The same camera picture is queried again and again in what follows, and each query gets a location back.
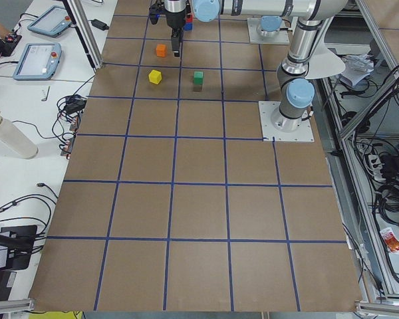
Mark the green wooden block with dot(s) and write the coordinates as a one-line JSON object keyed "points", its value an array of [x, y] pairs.
{"points": [[198, 77]]}

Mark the far teach pendant tablet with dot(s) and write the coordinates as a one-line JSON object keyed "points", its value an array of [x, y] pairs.
{"points": [[52, 22]]}

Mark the black controller box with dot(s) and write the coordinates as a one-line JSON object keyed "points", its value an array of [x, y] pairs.
{"points": [[9, 43]]}

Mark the orange wooden block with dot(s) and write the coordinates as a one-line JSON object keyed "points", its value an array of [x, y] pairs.
{"points": [[161, 50]]}

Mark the white cylindrical bottle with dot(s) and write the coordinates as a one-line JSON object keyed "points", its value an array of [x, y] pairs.
{"points": [[14, 139]]}

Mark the black power adapter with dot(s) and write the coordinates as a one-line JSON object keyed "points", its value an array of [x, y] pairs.
{"points": [[75, 106]]}

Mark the crumpled white paper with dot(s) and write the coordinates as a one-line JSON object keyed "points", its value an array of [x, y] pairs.
{"points": [[357, 68]]}

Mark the near teach pendant tablet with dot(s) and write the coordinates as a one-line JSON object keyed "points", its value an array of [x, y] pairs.
{"points": [[39, 61]]}

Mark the blue wooden block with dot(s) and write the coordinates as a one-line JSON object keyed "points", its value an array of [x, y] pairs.
{"points": [[188, 27]]}

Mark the black monitor stand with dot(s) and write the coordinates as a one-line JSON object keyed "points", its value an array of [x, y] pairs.
{"points": [[17, 246]]}

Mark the aluminium frame post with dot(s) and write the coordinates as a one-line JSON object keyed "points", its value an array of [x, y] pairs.
{"points": [[79, 20]]}

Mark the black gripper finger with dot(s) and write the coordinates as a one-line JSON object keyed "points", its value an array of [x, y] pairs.
{"points": [[176, 39]]}

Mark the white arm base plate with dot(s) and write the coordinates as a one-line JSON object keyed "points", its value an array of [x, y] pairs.
{"points": [[276, 128]]}

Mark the red snack packet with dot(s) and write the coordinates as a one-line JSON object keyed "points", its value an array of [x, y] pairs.
{"points": [[390, 240]]}

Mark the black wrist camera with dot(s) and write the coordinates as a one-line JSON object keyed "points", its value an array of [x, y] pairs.
{"points": [[156, 10]]}

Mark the white power strip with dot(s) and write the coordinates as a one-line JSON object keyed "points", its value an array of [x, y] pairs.
{"points": [[375, 166]]}

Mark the yellow wooden block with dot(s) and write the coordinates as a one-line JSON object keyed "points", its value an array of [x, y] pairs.
{"points": [[155, 77]]}

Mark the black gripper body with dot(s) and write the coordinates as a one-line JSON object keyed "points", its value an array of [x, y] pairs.
{"points": [[175, 20]]}

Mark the teach pendant tablet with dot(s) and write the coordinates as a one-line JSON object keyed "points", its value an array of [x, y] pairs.
{"points": [[52, 22], [39, 61]]}

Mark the allen key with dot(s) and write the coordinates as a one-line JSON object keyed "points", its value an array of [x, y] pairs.
{"points": [[45, 94]]}

